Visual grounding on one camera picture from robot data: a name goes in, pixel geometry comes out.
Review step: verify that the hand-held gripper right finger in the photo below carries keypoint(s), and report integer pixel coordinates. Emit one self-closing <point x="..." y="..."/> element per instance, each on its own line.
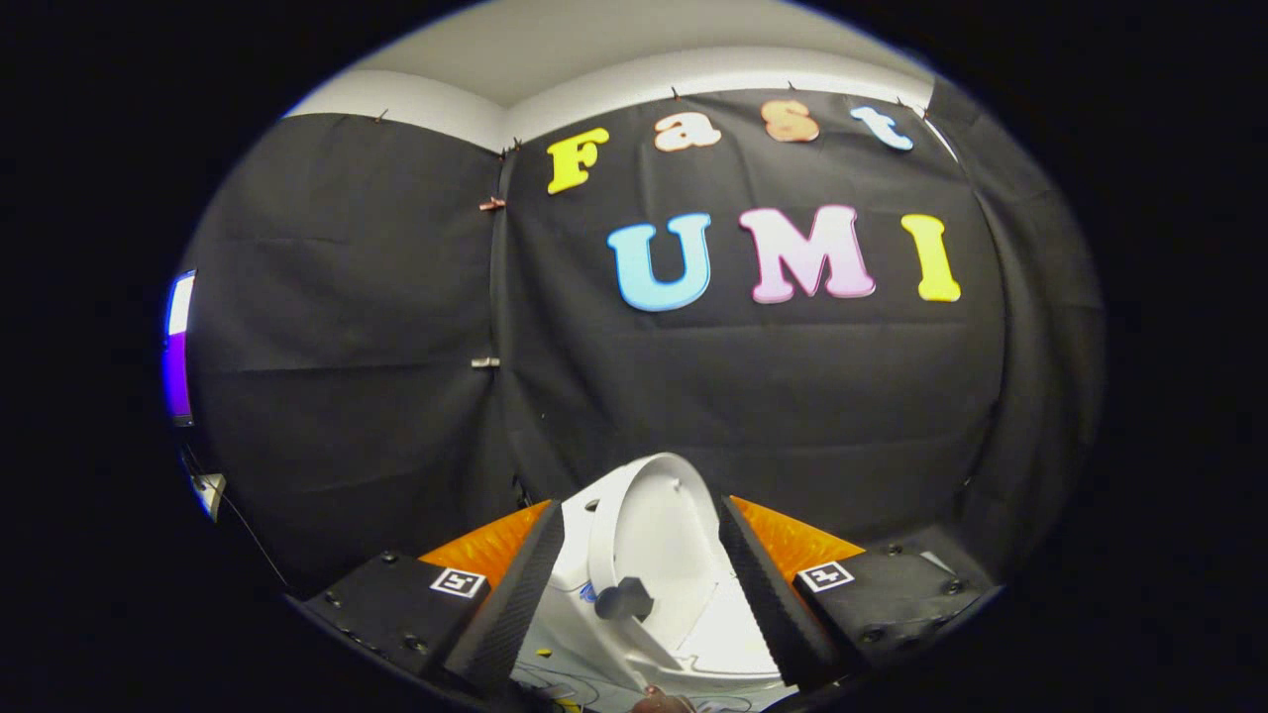
<point x="763" y="594"/>

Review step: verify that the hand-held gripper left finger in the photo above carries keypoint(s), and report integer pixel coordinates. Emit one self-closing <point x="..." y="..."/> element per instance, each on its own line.
<point x="525" y="594"/>

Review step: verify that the white toilet seat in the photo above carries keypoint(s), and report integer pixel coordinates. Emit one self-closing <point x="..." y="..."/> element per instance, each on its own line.
<point x="733" y="634"/>

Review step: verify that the black backdrop cloth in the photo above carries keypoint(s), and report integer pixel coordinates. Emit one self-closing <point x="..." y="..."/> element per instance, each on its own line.
<point x="396" y="297"/>

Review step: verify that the lit display screen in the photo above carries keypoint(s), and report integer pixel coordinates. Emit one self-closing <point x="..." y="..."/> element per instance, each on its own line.
<point x="178" y="376"/>

